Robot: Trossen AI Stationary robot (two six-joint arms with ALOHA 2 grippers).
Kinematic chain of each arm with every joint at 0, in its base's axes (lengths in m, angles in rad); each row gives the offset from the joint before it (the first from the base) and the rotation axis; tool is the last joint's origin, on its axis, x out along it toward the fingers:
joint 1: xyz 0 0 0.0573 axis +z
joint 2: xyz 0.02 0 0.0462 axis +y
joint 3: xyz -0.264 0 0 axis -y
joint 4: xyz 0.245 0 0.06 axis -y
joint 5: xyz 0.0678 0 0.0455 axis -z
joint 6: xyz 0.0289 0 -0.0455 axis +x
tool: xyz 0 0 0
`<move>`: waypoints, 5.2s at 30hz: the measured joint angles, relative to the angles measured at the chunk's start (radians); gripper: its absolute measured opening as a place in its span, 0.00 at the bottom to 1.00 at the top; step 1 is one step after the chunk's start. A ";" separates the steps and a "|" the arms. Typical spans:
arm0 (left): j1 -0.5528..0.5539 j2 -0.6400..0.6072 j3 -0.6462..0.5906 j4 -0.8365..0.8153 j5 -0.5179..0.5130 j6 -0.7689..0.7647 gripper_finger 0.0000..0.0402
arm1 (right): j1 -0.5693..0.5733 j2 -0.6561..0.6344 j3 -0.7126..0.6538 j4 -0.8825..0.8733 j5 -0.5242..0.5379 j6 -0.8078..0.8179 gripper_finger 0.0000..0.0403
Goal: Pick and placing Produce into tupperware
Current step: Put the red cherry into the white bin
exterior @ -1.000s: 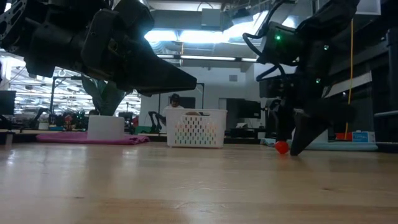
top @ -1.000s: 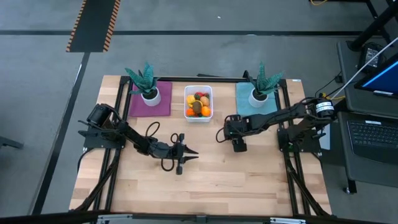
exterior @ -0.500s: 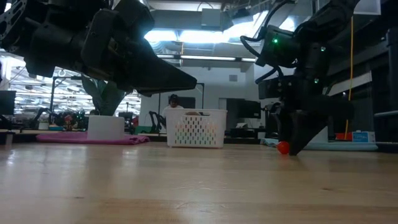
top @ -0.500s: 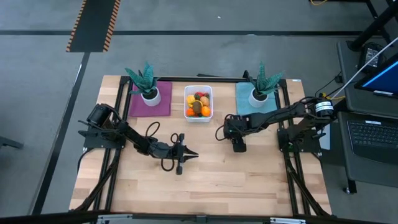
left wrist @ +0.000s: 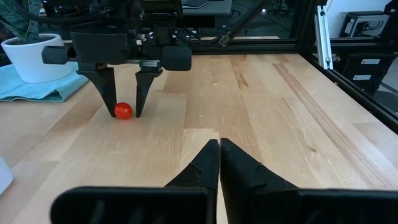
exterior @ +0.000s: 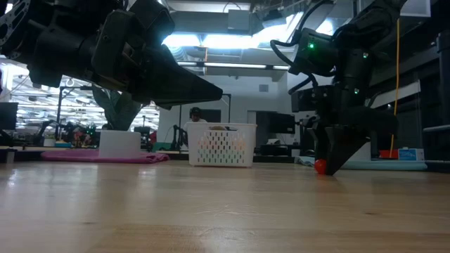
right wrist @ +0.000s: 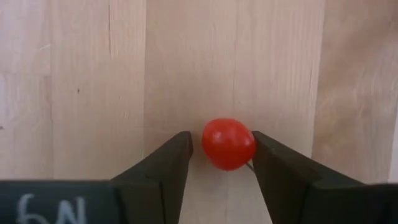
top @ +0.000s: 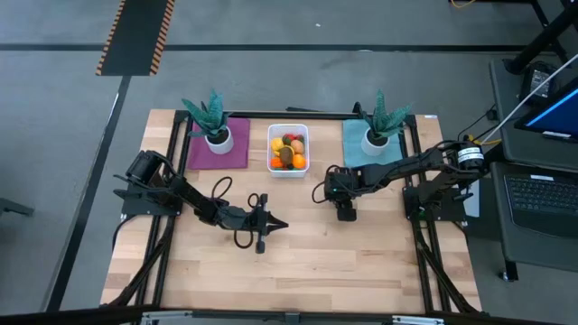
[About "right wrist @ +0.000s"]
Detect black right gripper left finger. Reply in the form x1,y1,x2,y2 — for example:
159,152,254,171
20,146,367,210
109,130,194,224

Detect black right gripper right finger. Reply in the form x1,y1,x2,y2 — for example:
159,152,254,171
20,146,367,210
251,130,371,224

